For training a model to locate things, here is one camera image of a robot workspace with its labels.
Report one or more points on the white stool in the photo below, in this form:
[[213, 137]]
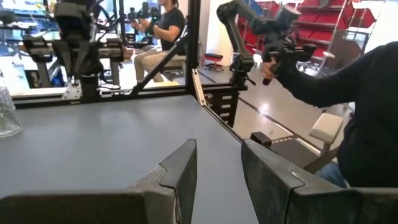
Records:
[[326, 127]]

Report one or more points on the small black block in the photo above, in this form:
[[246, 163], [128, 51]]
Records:
[[260, 139]]

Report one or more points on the red shelving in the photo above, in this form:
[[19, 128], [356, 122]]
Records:
[[335, 15]]

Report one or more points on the grey table mat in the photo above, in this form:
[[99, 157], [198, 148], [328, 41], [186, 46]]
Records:
[[93, 140]]

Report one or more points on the red low stool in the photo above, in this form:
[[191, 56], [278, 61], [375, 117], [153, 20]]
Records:
[[214, 57]]

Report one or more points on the black background leader arms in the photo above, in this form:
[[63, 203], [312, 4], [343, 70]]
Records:
[[144, 12]]

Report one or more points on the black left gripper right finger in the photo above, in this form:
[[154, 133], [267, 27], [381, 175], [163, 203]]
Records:
[[273, 193]]

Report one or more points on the clear glass vase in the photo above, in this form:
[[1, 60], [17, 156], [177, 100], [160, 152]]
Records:
[[7, 118]]

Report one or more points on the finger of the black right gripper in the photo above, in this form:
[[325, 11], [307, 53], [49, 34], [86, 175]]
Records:
[[85, 59], [70, 59]]

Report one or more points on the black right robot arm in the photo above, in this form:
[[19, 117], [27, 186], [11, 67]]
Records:
[[73, 18]]

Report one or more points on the person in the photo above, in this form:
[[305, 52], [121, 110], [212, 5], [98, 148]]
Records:
[[373, 124], [171, 25]]

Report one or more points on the black metal table frame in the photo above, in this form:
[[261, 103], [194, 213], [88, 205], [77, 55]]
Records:
[[192, 46]]

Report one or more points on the silver frame bracket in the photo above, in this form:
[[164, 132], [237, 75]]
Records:
[[198, 90]]

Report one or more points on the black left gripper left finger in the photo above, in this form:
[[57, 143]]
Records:
[[174, 186]]

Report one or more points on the person's hand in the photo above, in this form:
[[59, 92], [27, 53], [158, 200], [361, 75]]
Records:
[[268, 70]]

